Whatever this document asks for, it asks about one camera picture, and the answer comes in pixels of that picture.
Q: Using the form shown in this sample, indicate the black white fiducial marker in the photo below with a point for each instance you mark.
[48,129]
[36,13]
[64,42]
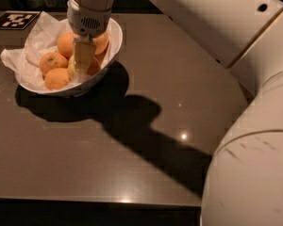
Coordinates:
[17,20]

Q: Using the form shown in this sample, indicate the white crumpled paper liner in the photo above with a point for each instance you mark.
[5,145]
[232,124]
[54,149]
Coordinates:
[41,39]

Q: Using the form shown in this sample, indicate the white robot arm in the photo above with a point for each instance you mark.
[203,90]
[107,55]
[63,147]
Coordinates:
[244,183]

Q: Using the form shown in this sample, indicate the left low orange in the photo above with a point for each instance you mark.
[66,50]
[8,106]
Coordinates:
[51,61]

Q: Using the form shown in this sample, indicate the white ceramic bowl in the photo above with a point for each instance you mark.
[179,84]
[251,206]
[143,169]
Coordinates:
[115,36]

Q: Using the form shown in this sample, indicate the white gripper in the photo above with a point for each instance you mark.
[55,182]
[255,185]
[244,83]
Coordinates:
[89,19]

